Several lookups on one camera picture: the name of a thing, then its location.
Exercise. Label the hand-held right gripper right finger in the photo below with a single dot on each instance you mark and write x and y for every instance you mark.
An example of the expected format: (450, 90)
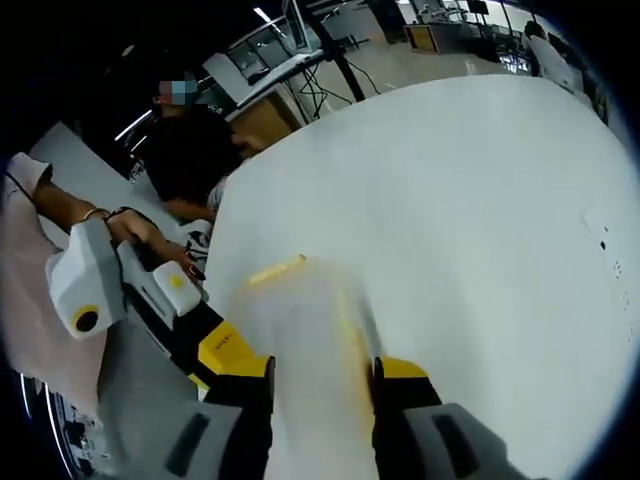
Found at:
(405, 430)

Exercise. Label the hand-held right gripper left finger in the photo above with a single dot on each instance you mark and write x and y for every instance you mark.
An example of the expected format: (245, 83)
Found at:
(240, 430)

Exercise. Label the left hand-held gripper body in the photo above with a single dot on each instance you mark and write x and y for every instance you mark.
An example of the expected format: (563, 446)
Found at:
(85, 275)

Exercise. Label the person's left hand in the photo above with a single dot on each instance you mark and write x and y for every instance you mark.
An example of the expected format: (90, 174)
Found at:
(145, 235)

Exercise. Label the wooden cabinet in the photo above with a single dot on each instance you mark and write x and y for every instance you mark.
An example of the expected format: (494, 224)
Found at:
(270, 117)
(422, 38)

